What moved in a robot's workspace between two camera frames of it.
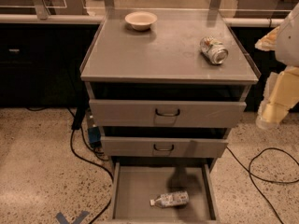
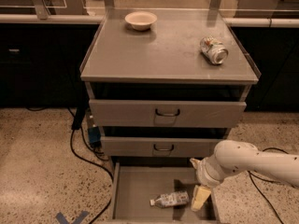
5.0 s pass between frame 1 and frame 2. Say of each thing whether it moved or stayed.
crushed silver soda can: stayed
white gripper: moved
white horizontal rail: stayed
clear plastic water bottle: stayed
